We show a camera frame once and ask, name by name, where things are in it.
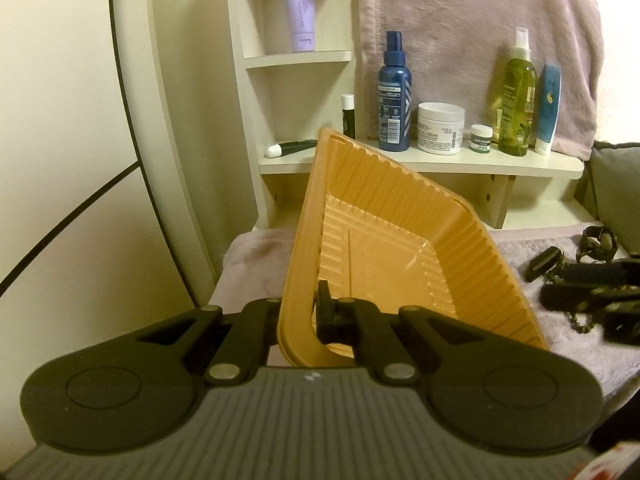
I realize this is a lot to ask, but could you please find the white cream jar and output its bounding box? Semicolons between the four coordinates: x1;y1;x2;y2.
417;102;466;156

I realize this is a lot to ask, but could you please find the black tube with white cap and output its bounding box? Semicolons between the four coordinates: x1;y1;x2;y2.
266;139;319;159

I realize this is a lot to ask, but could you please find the red and white packet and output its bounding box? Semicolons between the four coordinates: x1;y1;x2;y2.
586;441;640;480

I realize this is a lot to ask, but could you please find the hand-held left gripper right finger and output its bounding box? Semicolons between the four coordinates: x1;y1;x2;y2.
314;281;482;385

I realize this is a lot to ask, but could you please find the small black hair clip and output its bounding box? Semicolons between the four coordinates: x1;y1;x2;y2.
525;250;565;282

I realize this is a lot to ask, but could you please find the small green label jar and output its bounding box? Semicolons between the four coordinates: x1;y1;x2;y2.
469;124;494;153

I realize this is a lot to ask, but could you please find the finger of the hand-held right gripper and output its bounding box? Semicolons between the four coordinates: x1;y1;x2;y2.
561;261;640;287

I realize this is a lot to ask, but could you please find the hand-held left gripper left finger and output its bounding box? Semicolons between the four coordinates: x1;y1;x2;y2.
136;297;282;387

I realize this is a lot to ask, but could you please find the black stick with white cap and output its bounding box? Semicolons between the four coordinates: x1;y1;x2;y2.
341;94;356;140

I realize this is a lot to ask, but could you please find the white wooden shelf unit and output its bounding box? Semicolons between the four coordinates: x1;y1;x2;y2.
222;0;586;232

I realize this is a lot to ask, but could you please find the dark bead necklace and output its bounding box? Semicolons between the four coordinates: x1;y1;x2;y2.
566;309;602;335

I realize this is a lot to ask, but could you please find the blue and white tube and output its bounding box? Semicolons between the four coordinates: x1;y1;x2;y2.
534;64;563;156

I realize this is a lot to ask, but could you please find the black wrist watch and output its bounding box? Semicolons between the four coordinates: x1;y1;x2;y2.
575;226;620;263

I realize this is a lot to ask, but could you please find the grey green cushion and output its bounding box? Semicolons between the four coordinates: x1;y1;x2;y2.
572;140;640;223

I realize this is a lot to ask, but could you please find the green oil spray bottle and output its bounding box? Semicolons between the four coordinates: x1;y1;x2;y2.
497;27;538;157

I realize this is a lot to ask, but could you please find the orange plastic tray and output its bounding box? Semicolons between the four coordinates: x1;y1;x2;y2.
276;127;550;368

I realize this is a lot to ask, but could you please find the pink table blanket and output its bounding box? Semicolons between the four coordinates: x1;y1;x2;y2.
207;225;640;403

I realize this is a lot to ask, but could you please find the pink hanging blanket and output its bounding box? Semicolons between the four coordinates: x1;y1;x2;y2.
352;0;607;161

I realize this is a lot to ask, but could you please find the purple cosmetic tube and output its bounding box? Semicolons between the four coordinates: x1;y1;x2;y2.
279;0;317;53

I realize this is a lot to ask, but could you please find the black cylindrical tube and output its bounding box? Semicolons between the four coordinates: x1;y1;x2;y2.
539;284;608;312

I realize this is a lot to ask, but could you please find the blue spray bottle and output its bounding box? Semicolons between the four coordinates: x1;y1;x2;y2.
377;31;414;152

